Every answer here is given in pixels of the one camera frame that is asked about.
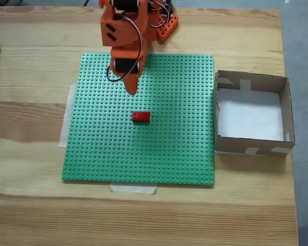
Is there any open cardboard box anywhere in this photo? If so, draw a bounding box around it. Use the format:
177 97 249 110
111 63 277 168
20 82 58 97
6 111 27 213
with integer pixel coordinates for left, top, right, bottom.
214 69 296 156

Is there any white paper box lining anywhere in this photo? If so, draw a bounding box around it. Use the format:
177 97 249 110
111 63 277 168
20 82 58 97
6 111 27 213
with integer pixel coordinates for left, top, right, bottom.
217 88 285 141

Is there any red lego block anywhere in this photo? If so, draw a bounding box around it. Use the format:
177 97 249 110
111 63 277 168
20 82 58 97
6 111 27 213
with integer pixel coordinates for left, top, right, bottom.
132 111 151 124

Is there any masking tape strip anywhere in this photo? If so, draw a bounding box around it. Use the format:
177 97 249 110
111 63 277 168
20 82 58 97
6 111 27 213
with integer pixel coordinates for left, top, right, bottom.
109 183 159 195
58 82 76 149

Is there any green lego baseplate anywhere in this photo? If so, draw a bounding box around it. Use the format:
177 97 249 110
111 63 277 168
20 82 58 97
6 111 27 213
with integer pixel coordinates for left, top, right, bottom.
61 52 216 189

